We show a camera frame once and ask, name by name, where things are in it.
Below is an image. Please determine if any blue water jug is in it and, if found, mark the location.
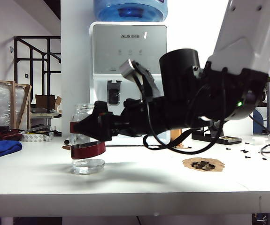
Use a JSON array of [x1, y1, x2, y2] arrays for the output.
[[93, 0, 168, 23]]

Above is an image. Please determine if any brown cardboard box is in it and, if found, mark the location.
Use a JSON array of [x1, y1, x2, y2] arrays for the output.
[[34, 94, 62, 111]]

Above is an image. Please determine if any black stair railing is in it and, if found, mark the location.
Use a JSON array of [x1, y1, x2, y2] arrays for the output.
[[14, 36, 62, 136]]

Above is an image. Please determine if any white tape roll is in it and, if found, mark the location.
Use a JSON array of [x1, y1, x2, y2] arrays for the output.
[[19, 131, 54, 143]]

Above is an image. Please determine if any black dispenser tap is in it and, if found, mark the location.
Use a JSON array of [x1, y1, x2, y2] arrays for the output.
[[106, 80, 122, 106]]

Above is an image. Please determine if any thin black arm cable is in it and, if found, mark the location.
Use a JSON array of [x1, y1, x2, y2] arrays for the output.
[[134, 67, 227, 156]]

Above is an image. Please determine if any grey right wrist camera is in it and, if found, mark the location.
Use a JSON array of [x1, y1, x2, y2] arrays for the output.
[[118, 58, 138, 82]]

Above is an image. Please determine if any glass bottle with red belts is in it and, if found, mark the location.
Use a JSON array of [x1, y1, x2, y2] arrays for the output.
[[70, 104, 106, 175]]

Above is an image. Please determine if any black soldering iron stand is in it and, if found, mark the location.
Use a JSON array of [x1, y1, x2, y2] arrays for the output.
[[191, 130, 241, 145]]

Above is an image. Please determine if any flat black arm cable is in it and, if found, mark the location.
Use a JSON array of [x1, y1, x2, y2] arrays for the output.
[[143, 130, 193, 150]]

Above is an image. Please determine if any light wooden side table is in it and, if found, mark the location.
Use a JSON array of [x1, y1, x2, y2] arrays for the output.
[[30, 110, 62, 136]]

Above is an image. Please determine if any copper cylindrical canister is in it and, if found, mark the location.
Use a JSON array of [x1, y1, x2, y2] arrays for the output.
[[170, 127, 182, 146]]

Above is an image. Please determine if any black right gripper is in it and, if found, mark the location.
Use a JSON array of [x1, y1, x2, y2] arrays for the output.
[[73, 96, 168, 142]]

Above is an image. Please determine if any blue cloth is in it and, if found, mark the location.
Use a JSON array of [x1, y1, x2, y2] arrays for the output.
[[0, 140, 23, 161]]

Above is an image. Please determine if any blue chair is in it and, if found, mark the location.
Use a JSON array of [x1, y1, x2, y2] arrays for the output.
[[253, 109, 263, 135]]

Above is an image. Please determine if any grey metal post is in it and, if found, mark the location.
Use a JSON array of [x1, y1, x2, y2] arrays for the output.
[[266, 82, 270, 134]]

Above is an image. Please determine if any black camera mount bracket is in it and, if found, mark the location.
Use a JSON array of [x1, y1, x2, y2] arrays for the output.
[[132, 61, 160, 99]]

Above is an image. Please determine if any black soldering iron cable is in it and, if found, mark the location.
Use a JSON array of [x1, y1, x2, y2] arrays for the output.
[[248, 114, 270, 142]]

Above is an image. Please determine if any white AUX water dispenser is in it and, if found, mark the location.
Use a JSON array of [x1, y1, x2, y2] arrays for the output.
[[89, 22, 170, 146]]

